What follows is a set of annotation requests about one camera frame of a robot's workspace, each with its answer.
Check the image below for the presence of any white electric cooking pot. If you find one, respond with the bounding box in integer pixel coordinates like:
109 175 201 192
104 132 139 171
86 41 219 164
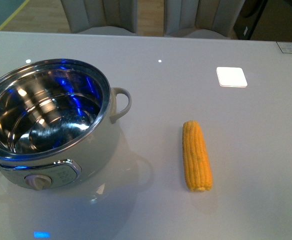
0 59 132 191

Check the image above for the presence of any yellow corn cob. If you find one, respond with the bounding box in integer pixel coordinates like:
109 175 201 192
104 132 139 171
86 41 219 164
182 120 213 192

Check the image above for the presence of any right beige upholstered chair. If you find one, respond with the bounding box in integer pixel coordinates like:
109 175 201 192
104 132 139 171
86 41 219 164
163 0 245 40

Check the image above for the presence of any table label sticker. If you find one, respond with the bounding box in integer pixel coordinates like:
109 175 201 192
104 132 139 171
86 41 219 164
276 41 292 55

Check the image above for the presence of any beige upholstered chair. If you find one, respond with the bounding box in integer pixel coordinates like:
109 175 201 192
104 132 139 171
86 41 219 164
61 0 138 36
163 0 245 40

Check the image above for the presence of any left beige upholstered chair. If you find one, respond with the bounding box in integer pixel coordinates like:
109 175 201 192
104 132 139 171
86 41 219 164
61 0 138 36

